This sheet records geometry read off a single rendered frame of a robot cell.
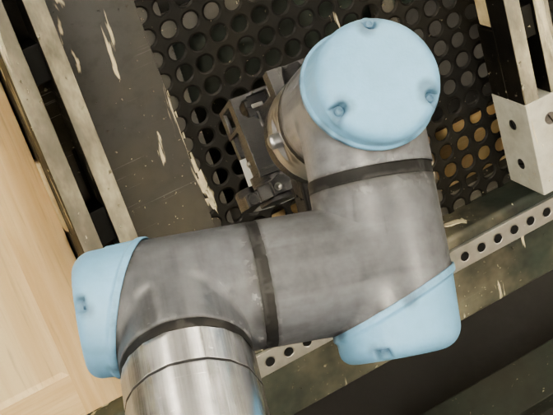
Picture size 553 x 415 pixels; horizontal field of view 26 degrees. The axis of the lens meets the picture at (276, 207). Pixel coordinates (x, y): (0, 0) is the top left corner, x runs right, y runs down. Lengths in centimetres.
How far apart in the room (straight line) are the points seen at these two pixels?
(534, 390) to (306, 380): 84
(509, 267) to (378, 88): 90
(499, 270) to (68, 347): 55
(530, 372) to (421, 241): 156
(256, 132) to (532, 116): 65
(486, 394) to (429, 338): 152
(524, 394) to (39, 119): 125
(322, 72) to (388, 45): 4
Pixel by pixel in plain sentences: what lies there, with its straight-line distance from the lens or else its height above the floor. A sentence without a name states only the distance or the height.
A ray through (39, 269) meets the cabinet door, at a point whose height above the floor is 105.
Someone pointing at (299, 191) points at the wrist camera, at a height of 146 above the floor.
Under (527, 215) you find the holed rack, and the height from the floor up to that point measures 89.
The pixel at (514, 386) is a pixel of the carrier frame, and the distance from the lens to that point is 222.
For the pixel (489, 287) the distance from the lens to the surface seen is 155.
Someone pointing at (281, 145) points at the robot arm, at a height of 153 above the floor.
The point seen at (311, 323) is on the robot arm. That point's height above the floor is 155.
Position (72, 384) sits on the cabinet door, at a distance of 137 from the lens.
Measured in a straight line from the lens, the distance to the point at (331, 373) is 147.
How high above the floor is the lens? 215
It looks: 57 degrees down
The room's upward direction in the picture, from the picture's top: straight up
